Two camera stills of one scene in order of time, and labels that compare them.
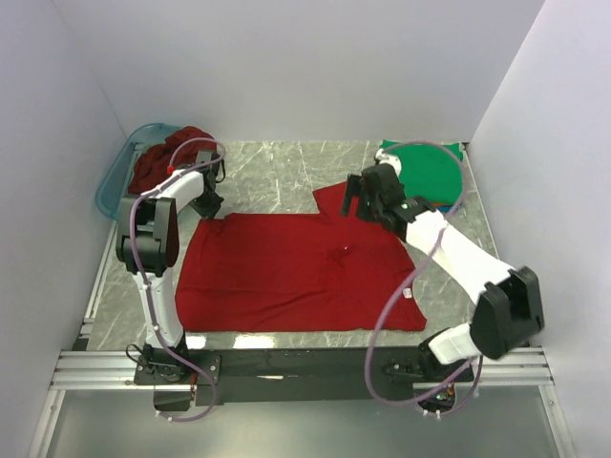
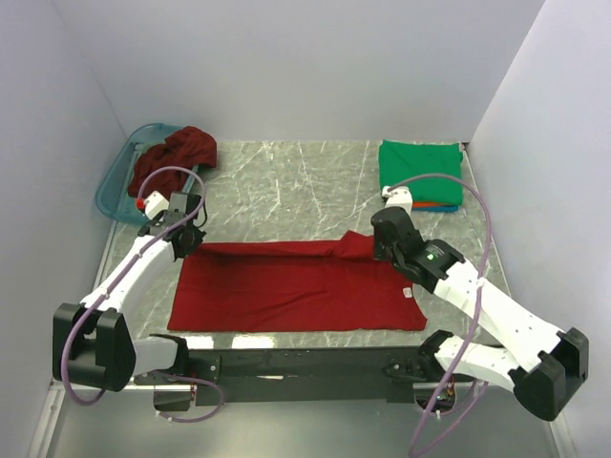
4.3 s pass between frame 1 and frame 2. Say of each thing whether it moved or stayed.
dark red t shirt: stayed
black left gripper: moved
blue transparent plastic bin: stayed
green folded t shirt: stayed
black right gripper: moved
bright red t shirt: moved
